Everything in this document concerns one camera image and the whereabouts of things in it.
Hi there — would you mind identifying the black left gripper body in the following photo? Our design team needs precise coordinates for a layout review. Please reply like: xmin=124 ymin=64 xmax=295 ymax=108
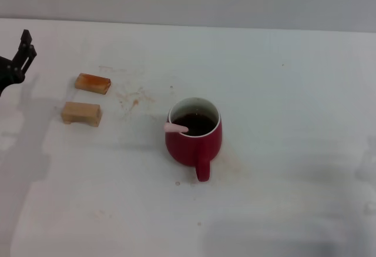
xmin=0 ymin=55 xmax=25 ymax=98

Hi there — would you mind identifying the pink handled metal spoon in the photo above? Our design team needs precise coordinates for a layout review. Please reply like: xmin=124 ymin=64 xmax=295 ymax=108
xmin=163 ymin=123 xmax=189 ymax=134

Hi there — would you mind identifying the red ceramic mug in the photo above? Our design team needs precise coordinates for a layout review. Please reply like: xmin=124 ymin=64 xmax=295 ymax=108
xmin=164 ymin=97 xmax=223 ymax=182

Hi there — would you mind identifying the orange stained wooden block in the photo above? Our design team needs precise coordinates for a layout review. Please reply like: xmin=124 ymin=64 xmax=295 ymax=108
xmin=74 ymin=72 xmax=112 ymax=95

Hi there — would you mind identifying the plain wooden block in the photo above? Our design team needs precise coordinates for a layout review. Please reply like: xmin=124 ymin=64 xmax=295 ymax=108
xmin=61 ymin=101 xmax=103 ymax=128

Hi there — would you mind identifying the dark coffee liquid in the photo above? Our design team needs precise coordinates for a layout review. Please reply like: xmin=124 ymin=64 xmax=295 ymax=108
xmin=171 ymin=112 xmax=217 ymax=136

